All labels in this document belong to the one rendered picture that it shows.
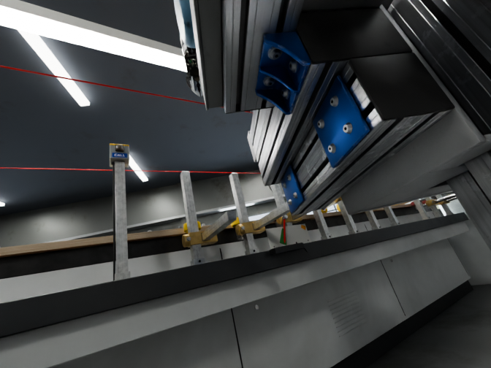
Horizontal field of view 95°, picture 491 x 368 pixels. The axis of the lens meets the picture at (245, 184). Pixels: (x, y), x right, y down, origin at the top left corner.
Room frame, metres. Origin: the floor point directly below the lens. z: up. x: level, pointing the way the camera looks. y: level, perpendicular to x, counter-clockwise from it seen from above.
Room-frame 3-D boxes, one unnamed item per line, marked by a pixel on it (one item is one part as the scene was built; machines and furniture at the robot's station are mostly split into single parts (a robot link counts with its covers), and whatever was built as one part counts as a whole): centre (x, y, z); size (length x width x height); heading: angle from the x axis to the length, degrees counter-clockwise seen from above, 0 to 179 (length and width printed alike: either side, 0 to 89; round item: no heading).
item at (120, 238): (0.77, 0.48, 0.92); 0.05 x 0.05 x 0.45; 34
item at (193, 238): (0.93, 0.24, 0.80); 0.14 x 0.06 x 0.05; 124
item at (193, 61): (0.66, 0.08, 1.46); 0.09 x 0.08 x 0.12; 10
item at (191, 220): (0.91, 0.26, 0.88); 0.04 x 0.04 x 0.48; 34
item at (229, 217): (0.88, 0.19, 0.80); 0.44 x 0.03 x 0.04; 34
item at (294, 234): (1.15, -0.15, 0.75); 0.26 x 0.01 x 0.10; 124
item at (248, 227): (1.06, 0.03, 0.82); 0.14 x 0.06 x 0.05; 124
